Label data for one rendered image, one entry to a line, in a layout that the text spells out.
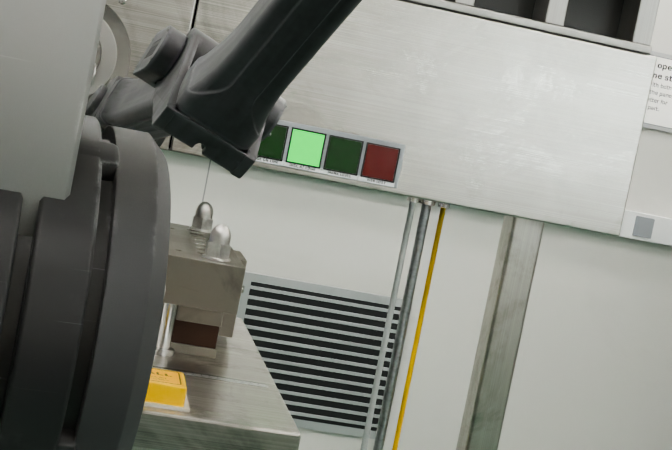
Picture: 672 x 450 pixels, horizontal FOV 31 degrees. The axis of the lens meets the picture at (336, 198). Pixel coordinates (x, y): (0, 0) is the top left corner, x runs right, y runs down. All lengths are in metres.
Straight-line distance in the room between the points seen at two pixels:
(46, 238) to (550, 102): 1.62
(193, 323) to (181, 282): 0.09
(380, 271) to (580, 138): 2.40
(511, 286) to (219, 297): 0.77
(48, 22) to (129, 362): 0.11
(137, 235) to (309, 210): 3.85
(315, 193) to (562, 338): 1.08
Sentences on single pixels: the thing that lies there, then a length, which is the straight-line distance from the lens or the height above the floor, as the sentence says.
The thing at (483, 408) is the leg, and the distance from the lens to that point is 2.16.
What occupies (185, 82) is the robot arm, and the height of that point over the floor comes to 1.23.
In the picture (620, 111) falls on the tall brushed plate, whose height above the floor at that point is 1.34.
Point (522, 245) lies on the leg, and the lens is 2.13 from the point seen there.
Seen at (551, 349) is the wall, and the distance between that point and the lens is 4.54.
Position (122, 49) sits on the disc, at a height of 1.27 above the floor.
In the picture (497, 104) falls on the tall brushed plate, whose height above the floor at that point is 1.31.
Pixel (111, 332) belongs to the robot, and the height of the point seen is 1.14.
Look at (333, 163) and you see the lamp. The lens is 1.86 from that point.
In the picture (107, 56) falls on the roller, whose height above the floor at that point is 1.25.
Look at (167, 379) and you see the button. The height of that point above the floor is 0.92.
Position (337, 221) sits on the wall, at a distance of 4.26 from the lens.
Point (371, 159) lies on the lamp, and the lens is 1.87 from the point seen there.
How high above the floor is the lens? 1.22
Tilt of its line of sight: 3 degrees down
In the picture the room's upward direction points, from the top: 11 degrees clockwise
